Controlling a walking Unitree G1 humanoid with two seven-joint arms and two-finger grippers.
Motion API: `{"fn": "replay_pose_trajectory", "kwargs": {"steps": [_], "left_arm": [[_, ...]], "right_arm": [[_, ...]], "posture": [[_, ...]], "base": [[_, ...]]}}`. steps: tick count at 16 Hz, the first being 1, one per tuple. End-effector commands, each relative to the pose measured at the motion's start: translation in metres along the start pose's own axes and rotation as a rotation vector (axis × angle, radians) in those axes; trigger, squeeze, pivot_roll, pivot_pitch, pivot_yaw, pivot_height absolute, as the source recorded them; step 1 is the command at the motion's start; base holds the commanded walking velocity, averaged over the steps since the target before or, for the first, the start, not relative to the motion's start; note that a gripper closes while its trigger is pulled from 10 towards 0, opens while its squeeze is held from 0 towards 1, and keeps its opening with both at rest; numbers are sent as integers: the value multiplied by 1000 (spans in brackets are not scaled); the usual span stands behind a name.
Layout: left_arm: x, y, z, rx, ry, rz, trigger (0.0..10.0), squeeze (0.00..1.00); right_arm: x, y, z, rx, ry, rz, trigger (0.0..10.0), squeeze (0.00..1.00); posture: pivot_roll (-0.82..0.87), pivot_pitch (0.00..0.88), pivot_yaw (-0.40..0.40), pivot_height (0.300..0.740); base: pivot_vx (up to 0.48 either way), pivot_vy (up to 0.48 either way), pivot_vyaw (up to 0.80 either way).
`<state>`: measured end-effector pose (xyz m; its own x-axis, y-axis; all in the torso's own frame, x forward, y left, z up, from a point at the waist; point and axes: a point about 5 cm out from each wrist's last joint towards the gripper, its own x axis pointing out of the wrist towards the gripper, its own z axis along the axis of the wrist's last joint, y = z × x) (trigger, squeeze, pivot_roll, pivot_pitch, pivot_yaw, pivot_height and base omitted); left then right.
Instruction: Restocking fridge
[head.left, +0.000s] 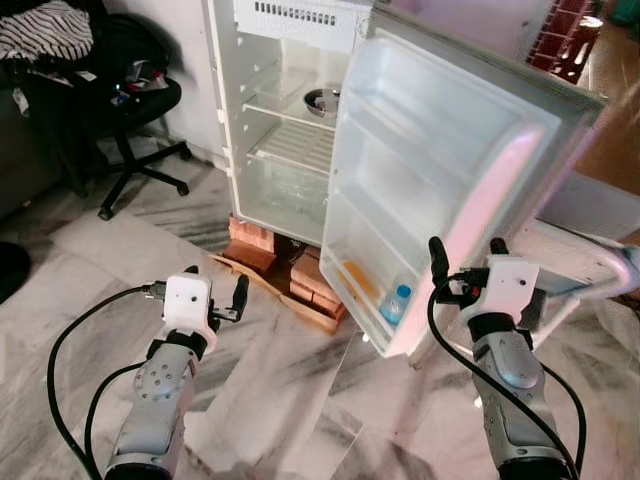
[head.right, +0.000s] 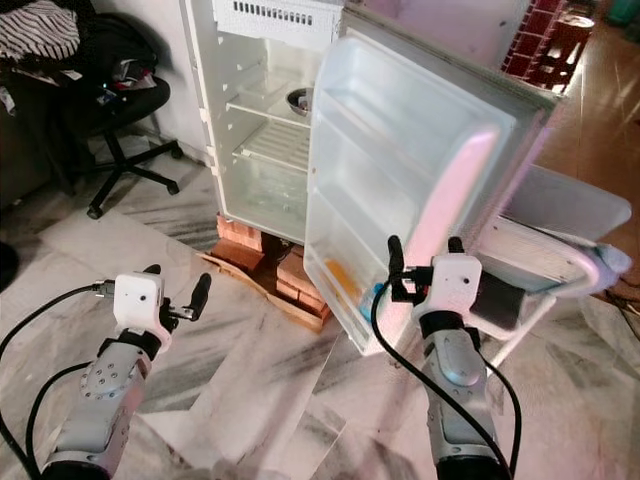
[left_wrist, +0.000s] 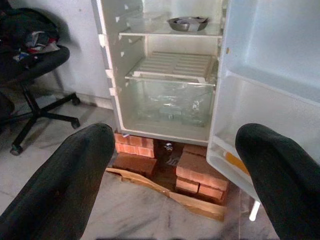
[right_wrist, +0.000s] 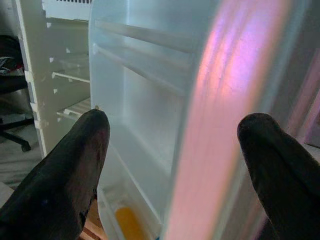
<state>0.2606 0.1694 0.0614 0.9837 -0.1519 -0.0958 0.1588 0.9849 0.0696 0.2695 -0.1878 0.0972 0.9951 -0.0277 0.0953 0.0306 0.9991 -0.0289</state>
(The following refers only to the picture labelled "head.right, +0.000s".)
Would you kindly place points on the white fridge cabinet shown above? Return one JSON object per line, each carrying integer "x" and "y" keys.
{"x": 205, "y": 100}

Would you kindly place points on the white fridge door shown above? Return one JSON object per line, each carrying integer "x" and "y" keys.
{"x": 410, "y": 130}

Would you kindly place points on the white freezer compartment flap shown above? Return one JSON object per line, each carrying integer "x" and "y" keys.
{"x": 275, "y": 15}

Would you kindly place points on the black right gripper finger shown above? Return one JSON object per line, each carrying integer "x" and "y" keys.
{"x": 456, "y": 244}
{"x": 396, "y": 258}

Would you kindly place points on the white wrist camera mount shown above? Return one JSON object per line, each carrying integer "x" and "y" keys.
{"x": 456, "y": 285}
{"x": 136, "y": 300}

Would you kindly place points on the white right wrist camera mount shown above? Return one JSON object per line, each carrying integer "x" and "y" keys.
{"x": 456, "y": 285}

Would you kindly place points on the red brick stack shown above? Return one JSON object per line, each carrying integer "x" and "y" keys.
{"x": 298, "y": 282}
{"x": 238, "y": 238}

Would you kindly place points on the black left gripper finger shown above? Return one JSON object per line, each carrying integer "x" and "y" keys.
{"x": 201, "y": 292}
{"x": 152, "y": 268}

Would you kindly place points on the red plastic crate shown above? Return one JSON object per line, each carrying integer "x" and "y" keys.
{"x": 545, "y": 45}

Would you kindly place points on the black white striped cloth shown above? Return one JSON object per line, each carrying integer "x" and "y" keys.
{"x": 40, "y": 28}

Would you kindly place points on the orange squeeze bottle white cap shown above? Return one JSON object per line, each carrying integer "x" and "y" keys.
{"x": 340, "y": 278}

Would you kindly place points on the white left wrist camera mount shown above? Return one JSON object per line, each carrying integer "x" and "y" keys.
{"x": 136, "y": 300}

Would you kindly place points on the black office chair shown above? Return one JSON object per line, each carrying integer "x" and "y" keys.
{"x": 125, "y": 115}

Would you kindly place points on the clear glass fridge shelf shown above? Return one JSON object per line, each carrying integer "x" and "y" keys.
{"x": 260, "y": 100}

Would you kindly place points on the blue capped translucent bottle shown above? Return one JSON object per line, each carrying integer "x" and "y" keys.
{"x": 370, "y": 302}

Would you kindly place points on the black round object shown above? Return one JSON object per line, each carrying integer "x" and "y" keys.
{"x": 6, "y": 268}

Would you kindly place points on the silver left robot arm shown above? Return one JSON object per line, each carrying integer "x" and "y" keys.
{"x": 105, "y": 400}

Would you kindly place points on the steel bowl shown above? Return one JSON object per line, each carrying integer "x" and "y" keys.
{"x": 300, "y": 100}

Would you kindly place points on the wooden board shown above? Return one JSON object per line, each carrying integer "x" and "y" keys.
{"x": 260, "y": 282}

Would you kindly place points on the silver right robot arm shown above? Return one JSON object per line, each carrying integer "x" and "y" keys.
{"x": 458, "y": 375}

